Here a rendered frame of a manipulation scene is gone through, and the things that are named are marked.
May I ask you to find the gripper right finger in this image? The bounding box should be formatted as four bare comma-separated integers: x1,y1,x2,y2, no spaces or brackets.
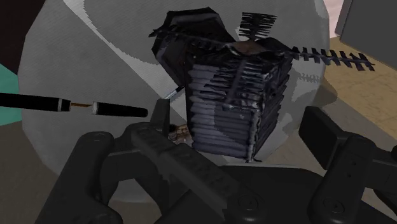
298,106,397,224

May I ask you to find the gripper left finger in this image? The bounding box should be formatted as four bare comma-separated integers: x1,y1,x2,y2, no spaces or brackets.
34,98,268,224

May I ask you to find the black fountain pen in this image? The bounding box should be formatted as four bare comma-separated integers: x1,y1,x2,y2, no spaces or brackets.
0,92,150,119

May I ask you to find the small brown lumpy object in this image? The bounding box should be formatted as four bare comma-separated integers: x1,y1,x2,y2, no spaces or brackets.
168,123,195,146

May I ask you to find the round grey table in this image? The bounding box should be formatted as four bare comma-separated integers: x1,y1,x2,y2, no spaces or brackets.
17,0,338,204

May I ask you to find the teal furniture piece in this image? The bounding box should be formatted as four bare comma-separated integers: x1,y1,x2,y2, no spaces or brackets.
0,62,23,127

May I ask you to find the small black silver pen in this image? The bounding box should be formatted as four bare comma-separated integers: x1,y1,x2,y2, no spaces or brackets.
164,85,186,101

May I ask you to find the black ribbed block with spikes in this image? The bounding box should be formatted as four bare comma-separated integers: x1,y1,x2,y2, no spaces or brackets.
148,6,376,164

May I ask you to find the grey cabinet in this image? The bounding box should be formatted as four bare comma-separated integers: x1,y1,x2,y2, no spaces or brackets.
334,0,397,71

